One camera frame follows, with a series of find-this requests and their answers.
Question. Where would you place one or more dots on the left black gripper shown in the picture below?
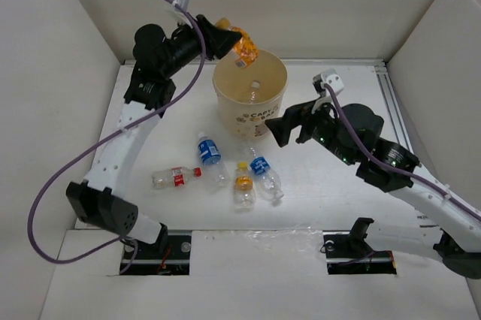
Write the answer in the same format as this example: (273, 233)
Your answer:
(217, 41)

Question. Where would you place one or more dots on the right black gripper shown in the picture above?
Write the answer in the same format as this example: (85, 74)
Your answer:
(299, 113)

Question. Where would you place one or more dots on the orange juice bottle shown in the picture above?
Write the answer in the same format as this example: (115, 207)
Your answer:
(245, 51)

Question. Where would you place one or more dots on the beige capybara paper bin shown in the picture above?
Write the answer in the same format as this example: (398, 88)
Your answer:
(231, 84)

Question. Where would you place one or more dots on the clear plastic bottle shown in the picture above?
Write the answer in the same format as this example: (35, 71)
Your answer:
(253, 95)

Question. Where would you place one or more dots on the small blue label bottle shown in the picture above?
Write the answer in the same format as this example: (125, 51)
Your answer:
(265, 175)

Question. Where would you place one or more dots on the yellow cap orange label bottle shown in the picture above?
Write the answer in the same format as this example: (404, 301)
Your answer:
(244, 194)

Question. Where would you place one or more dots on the large blue label bottle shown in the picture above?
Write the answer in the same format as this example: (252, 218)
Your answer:
(212, 160)

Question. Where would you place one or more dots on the red label cola bottle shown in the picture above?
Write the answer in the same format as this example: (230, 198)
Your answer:
(174, 177)

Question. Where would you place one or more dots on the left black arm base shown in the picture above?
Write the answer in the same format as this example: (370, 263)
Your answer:
(174, 261)

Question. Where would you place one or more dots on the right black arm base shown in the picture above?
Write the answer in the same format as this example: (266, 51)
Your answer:
(343, 257)

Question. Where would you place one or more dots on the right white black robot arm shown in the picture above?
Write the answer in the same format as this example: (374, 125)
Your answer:
(352, 134)

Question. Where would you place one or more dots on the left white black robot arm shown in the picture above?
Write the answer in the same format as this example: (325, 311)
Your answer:
(99, 199)

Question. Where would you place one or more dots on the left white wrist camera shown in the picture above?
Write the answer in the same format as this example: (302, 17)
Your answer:
(177, 9)

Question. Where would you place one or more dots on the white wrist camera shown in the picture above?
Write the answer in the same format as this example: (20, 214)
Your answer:
(177, 9)
(328, 78)

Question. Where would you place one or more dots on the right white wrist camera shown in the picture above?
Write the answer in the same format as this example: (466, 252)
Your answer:
(328, 78)

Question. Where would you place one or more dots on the aluminium rail frame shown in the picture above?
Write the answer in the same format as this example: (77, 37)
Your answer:
(320, 191)

